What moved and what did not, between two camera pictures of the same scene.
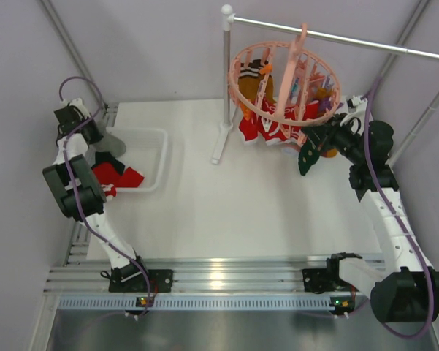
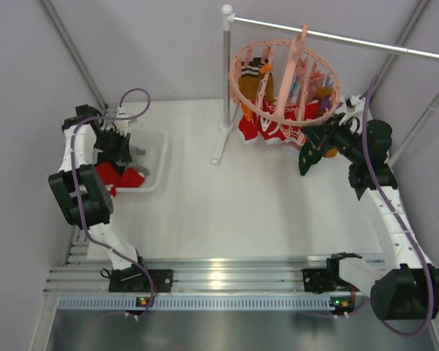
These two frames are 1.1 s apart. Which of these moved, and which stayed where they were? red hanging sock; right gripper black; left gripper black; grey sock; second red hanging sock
Moved: left gripper black; grey sock
Stayed: right gripper black; red hanging sock; second red hanging sock
